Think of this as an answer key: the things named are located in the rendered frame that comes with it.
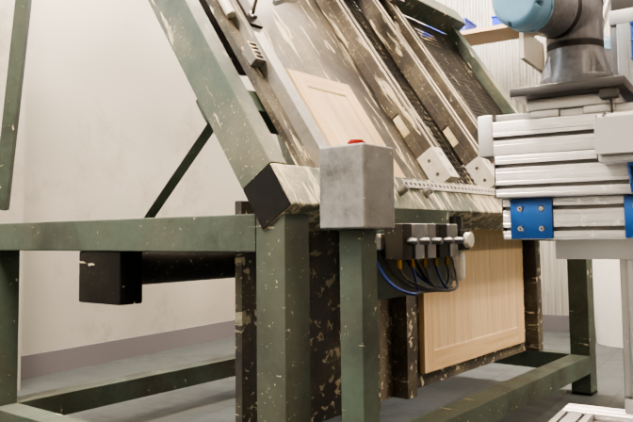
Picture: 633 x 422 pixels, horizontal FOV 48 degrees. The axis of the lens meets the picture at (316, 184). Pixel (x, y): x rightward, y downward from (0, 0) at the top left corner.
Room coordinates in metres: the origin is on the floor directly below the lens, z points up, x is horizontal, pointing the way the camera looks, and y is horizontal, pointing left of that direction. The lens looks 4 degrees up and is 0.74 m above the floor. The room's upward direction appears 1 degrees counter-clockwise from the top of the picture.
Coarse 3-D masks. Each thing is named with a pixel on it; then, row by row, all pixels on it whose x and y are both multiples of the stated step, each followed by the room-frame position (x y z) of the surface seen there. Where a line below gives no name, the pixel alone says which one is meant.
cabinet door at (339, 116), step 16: (304, 80) 2.08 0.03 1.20; (320, 80) 2.16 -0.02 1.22; (304, 96) 2.01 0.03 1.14; (320, 96) 2.10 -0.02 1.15; (336, 96) 2.18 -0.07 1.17; (352, 96) 2.26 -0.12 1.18; (320, 112) 2.02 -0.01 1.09; (336, 112) 2.11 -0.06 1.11; (352, 112) 2.19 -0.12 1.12; (320, 128) 1.97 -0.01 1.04; (336, 128) 2.04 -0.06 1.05; (352, 128) 2.12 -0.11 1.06; (368, 128) 2.19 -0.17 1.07; (336, 144) 1.97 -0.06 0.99; (384, 144) 2.20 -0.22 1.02; (400, 176) 2.14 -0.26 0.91
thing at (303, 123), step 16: (240, 16) 2.02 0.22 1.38; (240, 32) 2.02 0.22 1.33; (256, 32) 2.00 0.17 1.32; (272, 64) 1.95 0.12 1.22; (272, 80) 1.94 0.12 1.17; (288, 80) 1.96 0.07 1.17; (288, 96) 1.91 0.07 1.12; (288, 112) 1.91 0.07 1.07; (304, 112) 1.90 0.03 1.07; (304, 128) 1.87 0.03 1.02; (304, 144) 1.87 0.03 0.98; (320, 144) 1.86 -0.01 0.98
